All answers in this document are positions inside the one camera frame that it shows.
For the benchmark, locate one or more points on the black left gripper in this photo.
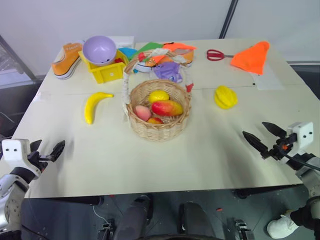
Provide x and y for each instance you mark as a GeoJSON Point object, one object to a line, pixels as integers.
{"type": "Point", "coordinates": [40, 158]}

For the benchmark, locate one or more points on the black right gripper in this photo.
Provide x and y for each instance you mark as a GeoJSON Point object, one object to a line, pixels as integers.
{"type": "Point", "coordinates": [281, 150]}

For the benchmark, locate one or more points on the small red yellow fruit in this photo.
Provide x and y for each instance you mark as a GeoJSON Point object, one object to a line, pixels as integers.
{"type": "Point", "coordinates": [155, 121]}

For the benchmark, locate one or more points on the yellow starfruit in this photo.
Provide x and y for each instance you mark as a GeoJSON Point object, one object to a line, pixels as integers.
{"type": "Point", "coordinates": [225, 97]}

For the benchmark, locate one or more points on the yellow banana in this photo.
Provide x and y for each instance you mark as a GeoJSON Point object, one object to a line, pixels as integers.
{"type": "Point", "coordinates": [90, 106]}

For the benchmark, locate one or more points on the large orange cloth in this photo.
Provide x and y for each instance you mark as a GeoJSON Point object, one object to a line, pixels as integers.
{"type": "Point", "coordinates": [252, 58]}

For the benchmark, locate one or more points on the orange sneaker with white sole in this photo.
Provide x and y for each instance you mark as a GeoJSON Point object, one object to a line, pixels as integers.
{"type": "Point", "coordinates": [66, 61]}

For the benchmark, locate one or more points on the dark metal rack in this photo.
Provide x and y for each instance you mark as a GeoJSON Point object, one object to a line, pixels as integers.
{"type": "Point", "coordinates": [15, 62]}

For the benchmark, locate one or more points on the black trouser leg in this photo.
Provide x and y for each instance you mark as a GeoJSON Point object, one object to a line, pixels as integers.
{"type": "Point", "coordinates": [306, 217]}

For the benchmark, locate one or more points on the white shoe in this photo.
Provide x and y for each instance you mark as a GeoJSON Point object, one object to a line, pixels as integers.
{"type": "Point", "coordinates": [281, 226]}

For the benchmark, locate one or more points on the yellow plastic bin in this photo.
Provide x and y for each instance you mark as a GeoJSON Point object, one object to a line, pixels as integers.
{"type": "Point", "coordinates": [107, 72]}

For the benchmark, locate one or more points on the red yellow mango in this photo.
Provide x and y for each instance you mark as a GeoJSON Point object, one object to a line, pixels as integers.
{"type": "Point", "coordinates": [167, 108]}

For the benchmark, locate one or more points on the pink peach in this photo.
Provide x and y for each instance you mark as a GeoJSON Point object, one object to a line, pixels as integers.
{"type": "Point", "coordinates": [143, 112]}

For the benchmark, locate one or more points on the dark rounded shape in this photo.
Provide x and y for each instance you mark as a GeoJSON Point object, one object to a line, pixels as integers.
{"type": "Point", "coordinates": [133, 217]}
{"type": "Point", "coordinates": [196, 220]}

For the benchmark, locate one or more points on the purple bowl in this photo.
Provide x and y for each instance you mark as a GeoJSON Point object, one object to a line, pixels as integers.
{"type": "Point", "coordinates": [99, 51]}

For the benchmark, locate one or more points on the orange sneaker with white laces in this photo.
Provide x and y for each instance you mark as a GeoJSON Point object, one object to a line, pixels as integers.
{"type": "Point", "coordinates": [186, 56]}

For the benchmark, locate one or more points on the yellow lemon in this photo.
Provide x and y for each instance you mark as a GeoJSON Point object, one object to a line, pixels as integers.
{"type": "Point", "coordinates": [158, 96]}

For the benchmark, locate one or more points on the purple soft toy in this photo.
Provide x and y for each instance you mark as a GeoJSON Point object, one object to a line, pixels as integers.
{"type": "Point", "coordinates": [167, 71]}

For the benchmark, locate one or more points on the black slanted pole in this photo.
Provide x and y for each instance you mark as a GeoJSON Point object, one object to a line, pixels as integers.
{"type": "Point", "coordinates": [228, 17]}

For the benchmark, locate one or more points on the small orange cloth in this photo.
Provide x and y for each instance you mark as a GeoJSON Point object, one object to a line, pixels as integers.
{"type": "Point", "coordinates": [178, 46]}

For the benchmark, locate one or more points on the blue plastic object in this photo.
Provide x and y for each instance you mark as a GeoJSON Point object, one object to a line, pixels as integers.
{"type": "Point", "coordinates": [127, 52]}

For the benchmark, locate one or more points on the white box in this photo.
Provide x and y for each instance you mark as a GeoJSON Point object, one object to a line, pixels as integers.
{"type": "Point", "coordinates": [125, 41]}

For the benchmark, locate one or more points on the green sheet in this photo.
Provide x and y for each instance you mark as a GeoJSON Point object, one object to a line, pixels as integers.
{"type": "Point", "coordinates": [148, 47]}

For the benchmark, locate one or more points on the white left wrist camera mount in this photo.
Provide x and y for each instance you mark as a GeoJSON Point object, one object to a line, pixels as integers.
{"type": "Point", "coordinates": [15, 150]}

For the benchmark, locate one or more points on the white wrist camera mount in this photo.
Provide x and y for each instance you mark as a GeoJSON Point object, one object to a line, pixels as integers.
{"type": "Point", "coordinates": [303, 135]}
{"type": "Point", "coordinates": [15, 150]}

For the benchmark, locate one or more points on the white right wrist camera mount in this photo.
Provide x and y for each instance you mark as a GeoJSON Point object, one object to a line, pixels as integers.
{"type": "Point", "coordinates": [303, 135]}

